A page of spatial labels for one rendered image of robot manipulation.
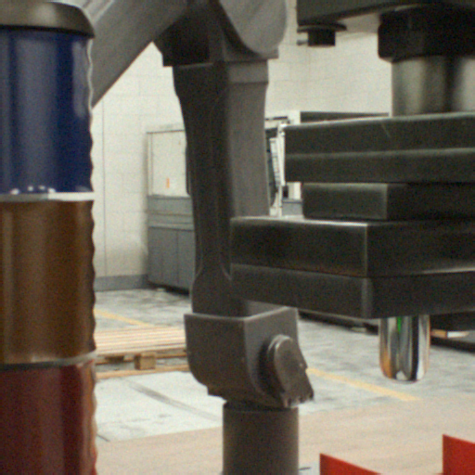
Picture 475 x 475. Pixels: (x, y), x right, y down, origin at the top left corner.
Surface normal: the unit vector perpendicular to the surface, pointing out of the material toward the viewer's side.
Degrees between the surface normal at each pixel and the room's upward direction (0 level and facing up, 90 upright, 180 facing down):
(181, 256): 90
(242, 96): 103
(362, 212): 90
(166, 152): 90
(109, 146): 90
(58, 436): 76
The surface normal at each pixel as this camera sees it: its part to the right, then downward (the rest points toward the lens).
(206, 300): -0.68, 0.14
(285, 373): 0.73, 0.03
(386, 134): -0.86, 0.04
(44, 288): 0.56, 0.28
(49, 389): 0.55, -0.21
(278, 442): 0.47, 0.04
